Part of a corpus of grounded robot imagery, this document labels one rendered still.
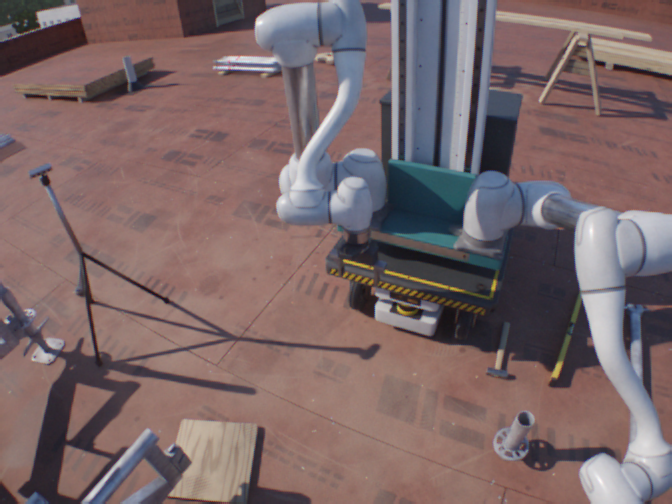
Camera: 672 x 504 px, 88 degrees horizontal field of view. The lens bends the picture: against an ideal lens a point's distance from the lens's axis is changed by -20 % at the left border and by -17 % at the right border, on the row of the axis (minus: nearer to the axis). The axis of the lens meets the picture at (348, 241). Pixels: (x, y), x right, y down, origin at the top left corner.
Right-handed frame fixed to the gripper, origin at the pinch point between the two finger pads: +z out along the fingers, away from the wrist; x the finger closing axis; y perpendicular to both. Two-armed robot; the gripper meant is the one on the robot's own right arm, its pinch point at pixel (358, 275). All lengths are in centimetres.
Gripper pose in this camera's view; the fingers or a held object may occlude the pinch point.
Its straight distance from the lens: 149.4
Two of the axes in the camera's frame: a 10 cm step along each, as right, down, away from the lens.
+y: 4.1, -5.8, 7.0
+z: 0.5, 7.8, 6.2
